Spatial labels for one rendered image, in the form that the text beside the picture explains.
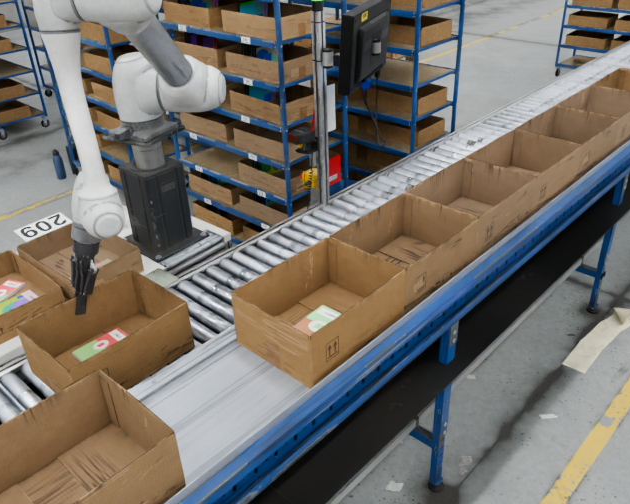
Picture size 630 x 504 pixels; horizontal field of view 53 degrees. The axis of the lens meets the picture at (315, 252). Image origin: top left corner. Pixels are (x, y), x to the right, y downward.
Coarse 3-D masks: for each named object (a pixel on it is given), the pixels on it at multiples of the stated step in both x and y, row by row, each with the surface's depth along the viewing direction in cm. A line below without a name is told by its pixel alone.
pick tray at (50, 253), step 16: (32, 240) 237; (48, 240) 243; (64, 240) 248; (112, 240) 241; (32, 256) 239; (48, 256) 244; (64, 256) 244; (96, 256) 243; (112, 256) 243; (128, 256) 227; (48, 272) 222; (64, 272) 234; (112, 272) 223; (64, 288) 218
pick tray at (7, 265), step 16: (0, 256) 230; (16, 256) 229; (0, 272) 232; (16, 272) 235; (32, 272) 224; (32, 288) 225; (48, 288) 218; (32, 304) 203; (48, 304) 208; (0, 320) 197; (16, 320) 201; (0, 336) 199; (16, 336) 203
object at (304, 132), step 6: (288, 132) 259; (294, 132) 258; (300, 132) 257; (306, 132) 259; (312, 132) 261; (288, 138) 259; (294, 138) 257; (300, 138) 257; (306, 138) 259; (312, 138) 262; (300, 144) 262; (306, 144) 263; (300, 150) 265; (306, 150) 264
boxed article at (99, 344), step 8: (104, 336) 198; (112, 336) 198; (120, 336) 198; (88, 344) 195; (96, 344) 195; (104, 344) 195; (72, 352) 192; (80, 352) 192; (88, 352) 192; (96, 352) 191; (80, 360) 190
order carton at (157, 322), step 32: (96, 288) 196; (128, 288) 205; (160, 288) 195; (32, 320) 183; (64, 320) 191; (96, 320) 200; (128, 320) 207; (160, 320) 181; (32, 352) 178; (64, 352) 194; (128, 352) 176; (160, 352) 185; (64, 384) 169; (128, 384) 180
